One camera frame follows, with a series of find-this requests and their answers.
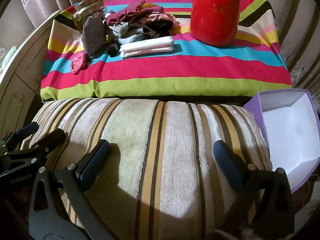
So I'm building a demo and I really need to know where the maroon cloth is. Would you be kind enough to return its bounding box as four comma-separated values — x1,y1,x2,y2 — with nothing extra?
104,1,165,27

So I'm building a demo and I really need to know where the cream wooden headboard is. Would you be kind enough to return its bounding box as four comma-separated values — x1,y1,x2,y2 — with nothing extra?
0,10,62,138

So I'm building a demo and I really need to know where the white floral cloth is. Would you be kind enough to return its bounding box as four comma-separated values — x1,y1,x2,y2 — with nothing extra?
114,21,131,34

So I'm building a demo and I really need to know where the pale blue cloth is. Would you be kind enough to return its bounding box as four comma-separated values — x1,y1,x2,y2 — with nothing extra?
107,22,153,46

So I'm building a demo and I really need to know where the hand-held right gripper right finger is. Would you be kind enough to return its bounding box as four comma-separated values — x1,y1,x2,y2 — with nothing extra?
207,140,297,240

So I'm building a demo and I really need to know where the red canister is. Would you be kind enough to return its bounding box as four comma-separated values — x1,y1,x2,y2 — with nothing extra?
190,0,241,47

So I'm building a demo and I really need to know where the white pad packet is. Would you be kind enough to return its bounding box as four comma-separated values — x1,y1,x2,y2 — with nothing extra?
120,36,174,52
120,44,173,58

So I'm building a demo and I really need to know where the houndstooth pouch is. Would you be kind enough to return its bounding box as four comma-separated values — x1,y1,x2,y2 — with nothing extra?
81,16,108,60

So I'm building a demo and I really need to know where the pink cloth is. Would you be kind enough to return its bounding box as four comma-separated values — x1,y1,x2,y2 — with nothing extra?
147,12,181,30

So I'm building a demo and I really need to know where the purple box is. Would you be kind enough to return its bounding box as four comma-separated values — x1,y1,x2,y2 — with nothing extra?
242,89,320,194

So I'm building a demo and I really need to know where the pink flower-shaped pouch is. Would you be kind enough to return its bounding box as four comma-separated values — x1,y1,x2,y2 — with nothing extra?
70,52,92,75

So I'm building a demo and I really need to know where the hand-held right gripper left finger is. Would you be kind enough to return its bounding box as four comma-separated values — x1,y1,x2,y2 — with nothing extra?
28,139,115,240

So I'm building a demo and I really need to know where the colourful striped blanket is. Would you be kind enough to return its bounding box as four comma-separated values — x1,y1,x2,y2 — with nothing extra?
40,0,293,101

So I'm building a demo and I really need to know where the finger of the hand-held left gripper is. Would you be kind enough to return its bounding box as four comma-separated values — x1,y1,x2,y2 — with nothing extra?
0,128,66,165
0,122,40,151

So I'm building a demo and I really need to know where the black cloth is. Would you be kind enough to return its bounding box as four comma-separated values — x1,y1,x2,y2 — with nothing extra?
147,20,174,37

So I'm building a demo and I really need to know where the beige striped plush blanket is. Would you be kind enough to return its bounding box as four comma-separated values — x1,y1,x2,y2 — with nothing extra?
21,97,273,240

